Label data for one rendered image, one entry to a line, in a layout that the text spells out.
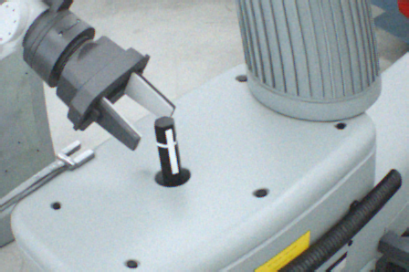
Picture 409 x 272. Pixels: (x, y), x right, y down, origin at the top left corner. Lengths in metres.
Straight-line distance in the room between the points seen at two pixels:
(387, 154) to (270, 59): 0.28
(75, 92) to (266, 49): 0.23
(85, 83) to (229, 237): 0.22
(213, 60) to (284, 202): 4.32
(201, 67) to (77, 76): 4.25
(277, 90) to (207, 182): 0.14
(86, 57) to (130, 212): 0.18
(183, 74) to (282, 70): 4.12
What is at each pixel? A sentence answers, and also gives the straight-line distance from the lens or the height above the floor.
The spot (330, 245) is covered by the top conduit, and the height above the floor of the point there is 1.80.
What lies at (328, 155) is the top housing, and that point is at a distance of 0.97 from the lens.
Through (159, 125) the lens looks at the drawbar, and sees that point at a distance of 0.93.
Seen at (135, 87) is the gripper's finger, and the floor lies 1.97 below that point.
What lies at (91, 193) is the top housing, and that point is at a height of 1.89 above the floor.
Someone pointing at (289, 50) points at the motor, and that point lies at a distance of 0.98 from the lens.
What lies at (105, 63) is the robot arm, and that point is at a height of 2.01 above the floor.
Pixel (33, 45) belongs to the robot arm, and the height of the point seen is 2.05.
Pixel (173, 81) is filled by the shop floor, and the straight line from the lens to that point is 5.06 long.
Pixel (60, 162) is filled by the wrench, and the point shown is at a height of 1.90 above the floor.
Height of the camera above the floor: 2.43
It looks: 32 degrees down
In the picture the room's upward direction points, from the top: 8 degrees counter-clockwise
